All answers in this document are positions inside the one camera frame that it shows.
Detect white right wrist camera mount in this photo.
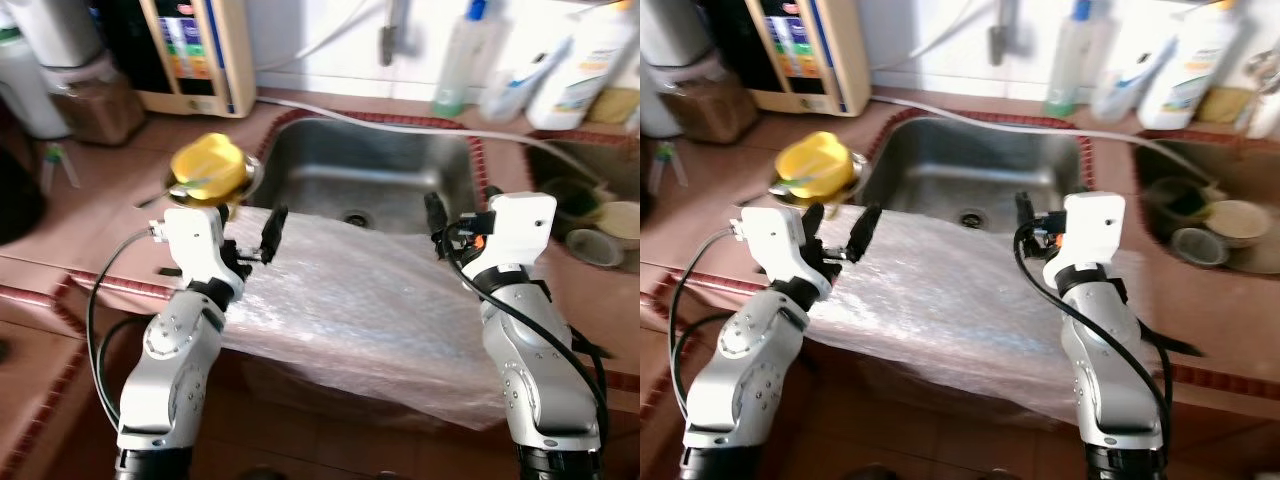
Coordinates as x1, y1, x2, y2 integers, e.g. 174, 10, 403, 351
487, 192, 557, 273
1060, 192, 1127, 269

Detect silver metal spoon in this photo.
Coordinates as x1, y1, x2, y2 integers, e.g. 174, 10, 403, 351
135, 178, 216, 209
740, 178, 816, 208

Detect dark green bowl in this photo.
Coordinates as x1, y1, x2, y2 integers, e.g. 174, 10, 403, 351
540, 178, 603, 227
1145, 178, 1217, 233

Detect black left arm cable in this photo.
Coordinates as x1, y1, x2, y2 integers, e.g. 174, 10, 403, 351
668, 228, 746, 426
85, 228, 161, 431

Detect beige cup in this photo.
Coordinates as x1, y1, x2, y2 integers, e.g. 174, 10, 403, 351
595, 200, 641, 251
1205, 200, 1273, 249

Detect stainless steel bowl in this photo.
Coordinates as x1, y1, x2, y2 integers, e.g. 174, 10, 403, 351
755, 150, 871, 209
150, 150, 266, 211

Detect white bottle with green cap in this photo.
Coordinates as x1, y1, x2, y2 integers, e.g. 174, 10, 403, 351
0, 10, 71, 141
640, 30, 693, 136

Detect white printed detergent bottle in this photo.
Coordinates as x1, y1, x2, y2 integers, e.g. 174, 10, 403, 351
1138, 0, 1246, 131
527, 0, 641, 131

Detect pale grey cup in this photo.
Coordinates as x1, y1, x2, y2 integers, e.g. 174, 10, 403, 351
565, 228, 627, 269
1170, 228, 1233, 269

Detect clear plastic cup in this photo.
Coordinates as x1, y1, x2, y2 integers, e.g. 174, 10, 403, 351
1090, 60, 1153, 123
480, 60, 551, 123

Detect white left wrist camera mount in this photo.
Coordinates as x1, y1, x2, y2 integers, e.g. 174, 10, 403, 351
740, 205, 833, 301
160, 207, 247, 301

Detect white flexible hose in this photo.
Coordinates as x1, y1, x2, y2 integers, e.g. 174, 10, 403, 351
870, 93, 1216, 186
255, 0, 391, 73
255, 95, 606, 186
870, 0, 999, 73

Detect beige water purifier appliance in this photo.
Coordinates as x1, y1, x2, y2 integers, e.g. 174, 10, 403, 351
700, 0, 871, 116
100, 0, 257, 119

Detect yellow dish sponge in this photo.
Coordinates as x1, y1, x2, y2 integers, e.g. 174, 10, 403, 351
170, 133, 249, 196
775, 132, 857, 193

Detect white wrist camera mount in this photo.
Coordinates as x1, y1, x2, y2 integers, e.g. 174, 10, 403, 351
487, 192, 557, 273
160, 207, 247, 301
740, 205, 833, 301
1060, 192, 1127, 269

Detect wide steel sink basin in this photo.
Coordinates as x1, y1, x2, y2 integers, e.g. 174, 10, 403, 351
865, 113, 1093, 233
250, 113, 488, 237

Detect beige sponge block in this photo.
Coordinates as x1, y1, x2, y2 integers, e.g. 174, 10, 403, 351
585, 88, 641, 126
1195, 88, 1257, 126

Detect clear bubble wrap sheet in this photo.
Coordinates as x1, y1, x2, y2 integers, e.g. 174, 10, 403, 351
800, 205, 1151, 426
215, 207, 601, 431

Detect black kettle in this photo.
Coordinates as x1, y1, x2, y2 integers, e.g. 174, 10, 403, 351
0, 120, 47, 247

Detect clear bottle with blue cap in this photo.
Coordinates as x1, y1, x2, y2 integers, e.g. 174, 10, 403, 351
432, 0, 501, 117
1043, 0, 1106, 117

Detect white and green tongs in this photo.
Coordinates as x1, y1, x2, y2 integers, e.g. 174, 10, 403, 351
648, 143, 691, 196
40, 143, 81, 196

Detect metal tap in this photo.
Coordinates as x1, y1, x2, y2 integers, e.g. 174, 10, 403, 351
988, 0, 1021, 67
378, 0, 411, 67

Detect clear jar of brown powder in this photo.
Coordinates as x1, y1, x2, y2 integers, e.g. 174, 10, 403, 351
650, 50, 759, 144
45, 55, 147, 147

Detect white grinder motor unit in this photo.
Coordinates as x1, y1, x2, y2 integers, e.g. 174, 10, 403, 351
640, 0, 716, 67
5, 0, 107, 69

